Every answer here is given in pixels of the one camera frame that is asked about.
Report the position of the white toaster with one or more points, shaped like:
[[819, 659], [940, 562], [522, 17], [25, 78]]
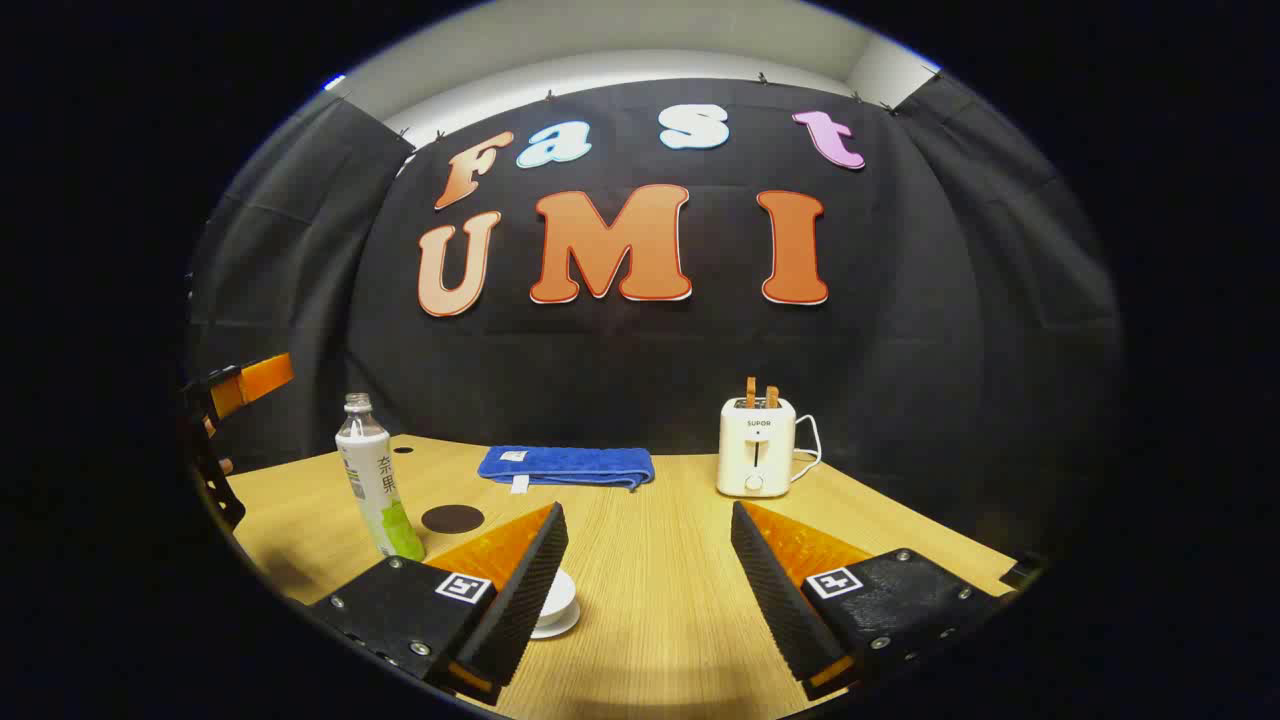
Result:
[[755, 450]]

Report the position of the blue folded towel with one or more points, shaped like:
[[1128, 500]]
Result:
[[565, 465]]

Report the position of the plastic water bottle green label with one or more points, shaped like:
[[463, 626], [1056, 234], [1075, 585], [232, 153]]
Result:
[[375, 480]]

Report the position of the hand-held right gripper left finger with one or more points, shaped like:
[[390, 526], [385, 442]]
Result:
[[530, 580]]

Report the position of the white saucer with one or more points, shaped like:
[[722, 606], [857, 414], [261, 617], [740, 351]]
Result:
[[562, 628]]

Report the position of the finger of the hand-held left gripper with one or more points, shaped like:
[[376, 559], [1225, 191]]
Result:
[[255, 380]]

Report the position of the dark round coaster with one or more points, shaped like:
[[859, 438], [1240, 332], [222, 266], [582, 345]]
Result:
[[452, 518]]

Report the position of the black backdrop cloth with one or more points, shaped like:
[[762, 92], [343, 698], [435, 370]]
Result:
[[650, 350]]

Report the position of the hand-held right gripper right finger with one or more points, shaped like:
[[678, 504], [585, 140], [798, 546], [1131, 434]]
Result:
[[770, 585]]

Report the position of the black table clamp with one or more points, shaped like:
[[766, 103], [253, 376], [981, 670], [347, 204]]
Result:
[[1022, 572]]

